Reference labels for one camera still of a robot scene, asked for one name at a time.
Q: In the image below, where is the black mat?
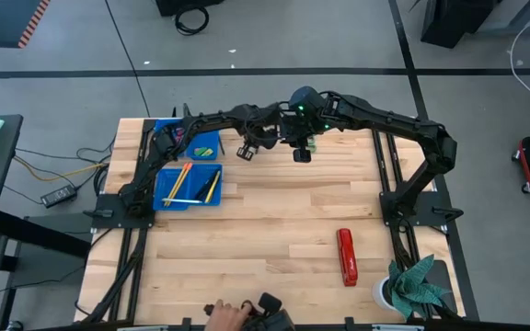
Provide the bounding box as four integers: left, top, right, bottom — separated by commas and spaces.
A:
423, 259, 458, 316

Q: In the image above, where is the grey metal furniture base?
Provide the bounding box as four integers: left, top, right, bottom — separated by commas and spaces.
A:
476, 0, 530, 38

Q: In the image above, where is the blue plastic bin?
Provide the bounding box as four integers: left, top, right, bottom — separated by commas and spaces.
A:
186, 130, 221, 161
153, 167, 190, 212
187, 163, 225, 208
153, 118, 188, 161

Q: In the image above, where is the red stapler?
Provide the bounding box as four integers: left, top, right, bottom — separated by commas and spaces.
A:
336, 227, 360, 288

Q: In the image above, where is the yellow floor cable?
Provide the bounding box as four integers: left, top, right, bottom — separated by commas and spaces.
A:
14, 155, 108, 183

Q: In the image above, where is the thick black marker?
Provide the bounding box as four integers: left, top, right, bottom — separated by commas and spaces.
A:
194, 174, 215, 201

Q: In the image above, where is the person's hand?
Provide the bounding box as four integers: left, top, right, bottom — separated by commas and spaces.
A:
203, 298, 253, 331

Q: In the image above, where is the black power adapter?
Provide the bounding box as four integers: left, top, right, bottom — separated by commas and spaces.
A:
40, 184, 79, 209

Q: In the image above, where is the black equipment case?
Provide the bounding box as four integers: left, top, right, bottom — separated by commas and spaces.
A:
420, 0, 500, 50

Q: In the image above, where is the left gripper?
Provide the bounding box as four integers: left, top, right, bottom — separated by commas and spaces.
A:
236, 114, 284, 162

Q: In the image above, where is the black floor cable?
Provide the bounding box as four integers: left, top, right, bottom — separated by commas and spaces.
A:
103, 0, 151, 117

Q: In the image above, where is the black floor box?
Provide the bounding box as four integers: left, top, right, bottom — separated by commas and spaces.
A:
155, 0, 225, 18

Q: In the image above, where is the white plant pot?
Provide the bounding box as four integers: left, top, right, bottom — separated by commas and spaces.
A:
372, 275, 398, 312

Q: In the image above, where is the black cable coil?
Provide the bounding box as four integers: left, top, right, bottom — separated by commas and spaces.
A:
174, 3, 211, 38

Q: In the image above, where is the black teleoperation device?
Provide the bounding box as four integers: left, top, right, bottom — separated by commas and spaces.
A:
202, 292, 296, 331

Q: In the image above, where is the black table frame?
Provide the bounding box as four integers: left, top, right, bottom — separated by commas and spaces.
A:
74, 117, 467, 331

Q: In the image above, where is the green paper plant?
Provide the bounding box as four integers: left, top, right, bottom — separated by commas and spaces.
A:
386, 253, 454, 321

